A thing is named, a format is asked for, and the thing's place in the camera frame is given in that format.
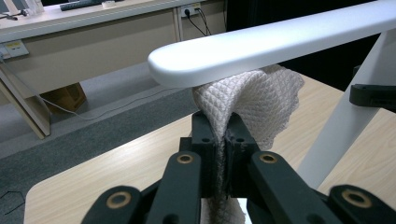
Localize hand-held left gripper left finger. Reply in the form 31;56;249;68
178;110;219;199

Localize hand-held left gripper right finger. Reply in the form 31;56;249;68
224;112;262;199

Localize beige quilted cloth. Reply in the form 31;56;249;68
191;63;305;224

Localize white drying rack stand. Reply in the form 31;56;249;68
147;0;396;191

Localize brown cardboard box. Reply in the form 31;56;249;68
39;82;88;115

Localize beige wooden desk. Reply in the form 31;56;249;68
0;0;227;140

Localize dark keyboard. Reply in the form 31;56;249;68
59;0;105;12

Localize white socket with yellow label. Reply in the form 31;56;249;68
0;39;31;61

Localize black hanging cables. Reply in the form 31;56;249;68
186;7;213;37

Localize white floor cable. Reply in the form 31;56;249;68
0;57;177;121

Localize white wall socket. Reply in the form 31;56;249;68
179;2;203;19

